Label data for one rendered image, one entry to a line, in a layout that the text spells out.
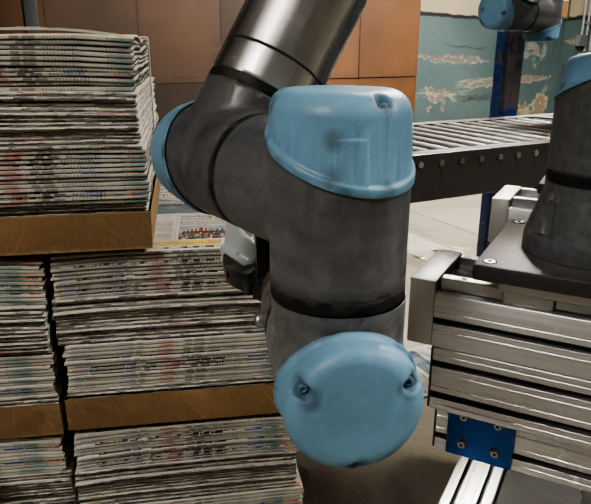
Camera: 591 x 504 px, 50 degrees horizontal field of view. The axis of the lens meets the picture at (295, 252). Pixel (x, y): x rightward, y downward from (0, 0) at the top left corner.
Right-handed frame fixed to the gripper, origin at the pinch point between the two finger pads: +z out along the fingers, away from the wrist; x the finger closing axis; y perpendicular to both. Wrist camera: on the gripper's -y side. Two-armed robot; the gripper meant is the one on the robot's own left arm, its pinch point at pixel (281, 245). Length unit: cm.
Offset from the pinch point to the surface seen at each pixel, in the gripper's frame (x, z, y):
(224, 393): 6.5, 7.0, -21.1
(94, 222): 19.7, 5.8, 1.6
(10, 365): 30.9, 6.7, -15.4
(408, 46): -154, 461, 19
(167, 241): 12.5, 10.8, -2.4
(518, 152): -74, 96, -7
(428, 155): -45, 86, -6
